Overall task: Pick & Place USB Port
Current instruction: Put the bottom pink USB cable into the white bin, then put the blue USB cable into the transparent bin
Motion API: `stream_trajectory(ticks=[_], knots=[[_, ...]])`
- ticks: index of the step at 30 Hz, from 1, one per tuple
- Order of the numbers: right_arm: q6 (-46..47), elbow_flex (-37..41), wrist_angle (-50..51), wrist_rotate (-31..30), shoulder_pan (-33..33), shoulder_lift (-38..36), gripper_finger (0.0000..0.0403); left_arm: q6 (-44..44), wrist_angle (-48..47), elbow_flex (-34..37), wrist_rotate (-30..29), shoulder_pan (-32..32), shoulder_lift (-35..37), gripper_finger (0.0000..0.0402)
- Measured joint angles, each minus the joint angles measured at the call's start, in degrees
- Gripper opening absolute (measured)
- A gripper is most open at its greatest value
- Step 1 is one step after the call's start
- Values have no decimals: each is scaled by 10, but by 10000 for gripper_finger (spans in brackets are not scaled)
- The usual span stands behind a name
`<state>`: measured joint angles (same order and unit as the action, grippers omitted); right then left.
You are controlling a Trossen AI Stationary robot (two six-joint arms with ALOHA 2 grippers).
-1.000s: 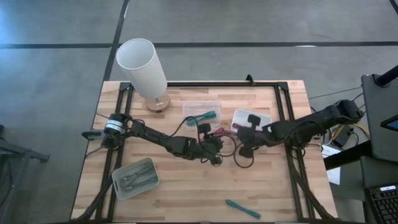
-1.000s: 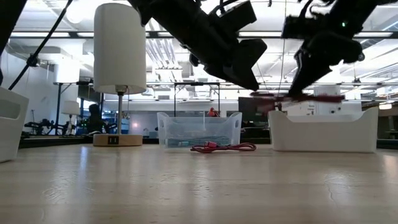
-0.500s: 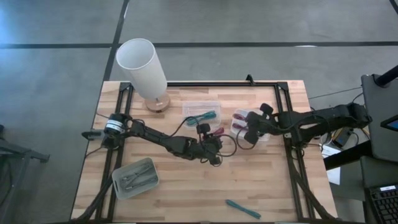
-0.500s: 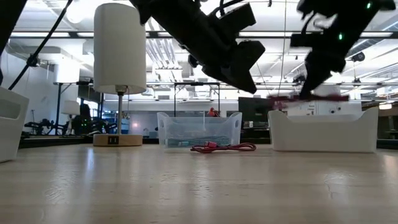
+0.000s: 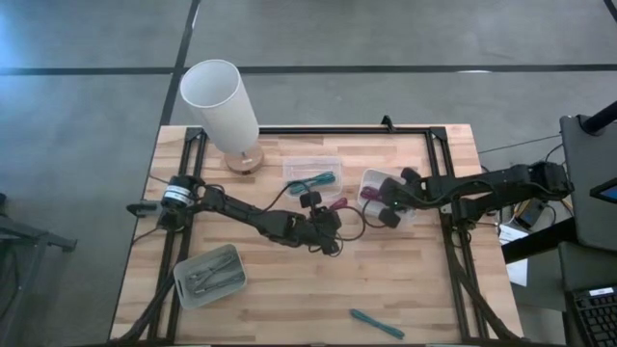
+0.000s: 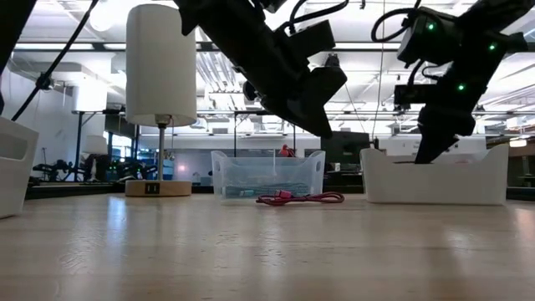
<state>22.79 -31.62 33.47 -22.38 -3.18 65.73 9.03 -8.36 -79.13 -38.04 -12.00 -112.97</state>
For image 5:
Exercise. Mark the clear plastic container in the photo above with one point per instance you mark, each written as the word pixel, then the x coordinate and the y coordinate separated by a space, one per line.
pixel 308 166

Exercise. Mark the black keyboard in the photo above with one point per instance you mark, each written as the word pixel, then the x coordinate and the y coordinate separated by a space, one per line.
pixel 598 318

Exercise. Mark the black power brick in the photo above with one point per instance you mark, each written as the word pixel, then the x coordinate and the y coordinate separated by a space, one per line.
pixel 530 214

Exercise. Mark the pale grey plastic bin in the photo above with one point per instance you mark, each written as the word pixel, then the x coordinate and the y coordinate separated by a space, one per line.
pixel 224 255

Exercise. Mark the black pole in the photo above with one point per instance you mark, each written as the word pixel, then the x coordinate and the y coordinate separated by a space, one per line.
pixel 600 120

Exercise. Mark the white shade wooden base lamp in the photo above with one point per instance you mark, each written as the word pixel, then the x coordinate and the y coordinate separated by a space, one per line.
pixel 217 101

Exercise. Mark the black floor stand legs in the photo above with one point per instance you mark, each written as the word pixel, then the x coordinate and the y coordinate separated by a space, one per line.
pixel 38 237

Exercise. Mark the black aluminium table frame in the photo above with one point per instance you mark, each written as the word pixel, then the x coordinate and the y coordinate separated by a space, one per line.
pixel 337 130

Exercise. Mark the small screen black bezel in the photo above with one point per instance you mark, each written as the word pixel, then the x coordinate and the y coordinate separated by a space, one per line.
pixel 608 193

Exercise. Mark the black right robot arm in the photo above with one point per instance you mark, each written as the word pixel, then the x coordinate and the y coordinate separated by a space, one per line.
pixel 482 180

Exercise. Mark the black desk beam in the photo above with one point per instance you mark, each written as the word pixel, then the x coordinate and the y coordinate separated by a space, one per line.
pixel 540 241

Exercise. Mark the small black mount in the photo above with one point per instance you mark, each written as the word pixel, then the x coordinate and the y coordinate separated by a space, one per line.
pixel 388 124

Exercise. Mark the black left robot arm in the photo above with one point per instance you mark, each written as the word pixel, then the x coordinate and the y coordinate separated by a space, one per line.
pixel 241 209

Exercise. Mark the white paper sheet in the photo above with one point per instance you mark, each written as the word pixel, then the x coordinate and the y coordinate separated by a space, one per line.
pixel 518 274

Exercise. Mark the white plastic bin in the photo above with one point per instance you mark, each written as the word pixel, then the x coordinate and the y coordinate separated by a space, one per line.
pixel 371 177

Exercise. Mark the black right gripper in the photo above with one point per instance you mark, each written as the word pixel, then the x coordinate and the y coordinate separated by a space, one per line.
pixel 400 195

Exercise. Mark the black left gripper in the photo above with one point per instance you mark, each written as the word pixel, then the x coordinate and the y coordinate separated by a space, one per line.
pixel 318 226

